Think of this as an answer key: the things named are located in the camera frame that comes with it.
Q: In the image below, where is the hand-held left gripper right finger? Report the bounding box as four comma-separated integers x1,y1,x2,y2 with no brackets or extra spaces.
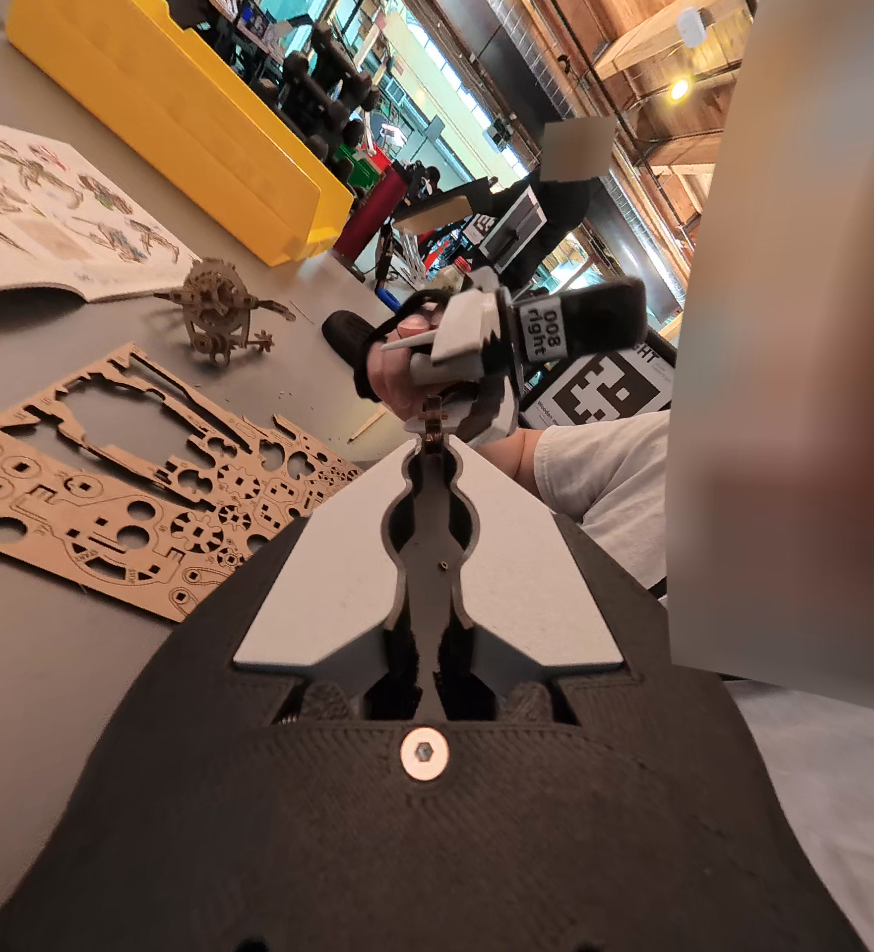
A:
443,437,624,720

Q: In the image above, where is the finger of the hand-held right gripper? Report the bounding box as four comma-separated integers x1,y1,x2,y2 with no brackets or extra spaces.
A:
405,385,483,436
454,366,522,448

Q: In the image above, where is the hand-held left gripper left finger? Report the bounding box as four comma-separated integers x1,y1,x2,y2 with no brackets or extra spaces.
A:
232,439,421,716

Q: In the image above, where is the person's right forearm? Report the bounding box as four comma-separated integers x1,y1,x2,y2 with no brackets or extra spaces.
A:
482,430,550,492

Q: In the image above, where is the partly built wooden model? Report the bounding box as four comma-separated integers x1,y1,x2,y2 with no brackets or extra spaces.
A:
154,256,297,365

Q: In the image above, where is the laser-cut wooden parts sheet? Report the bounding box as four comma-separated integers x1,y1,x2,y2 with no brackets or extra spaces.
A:
0,344,364,622

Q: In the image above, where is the person's right hand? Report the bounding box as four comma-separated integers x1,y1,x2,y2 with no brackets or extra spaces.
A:
369,311,432,422

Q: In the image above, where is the wooden toothpick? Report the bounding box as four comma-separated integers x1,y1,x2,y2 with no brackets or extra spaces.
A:
346,407,391,445

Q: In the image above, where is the printed marker sign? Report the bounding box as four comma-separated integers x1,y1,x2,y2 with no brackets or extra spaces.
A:
519,338,678,434

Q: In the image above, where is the rack of black dumbbells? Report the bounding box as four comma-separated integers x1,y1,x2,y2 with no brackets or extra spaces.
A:
277,22,386,161

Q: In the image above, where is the yellow plastic bin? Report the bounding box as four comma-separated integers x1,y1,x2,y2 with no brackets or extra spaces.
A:
5,0,354,267

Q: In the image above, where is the illustrated instruction booklet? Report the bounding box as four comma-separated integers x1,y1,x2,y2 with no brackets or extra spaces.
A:
0,115,200,302

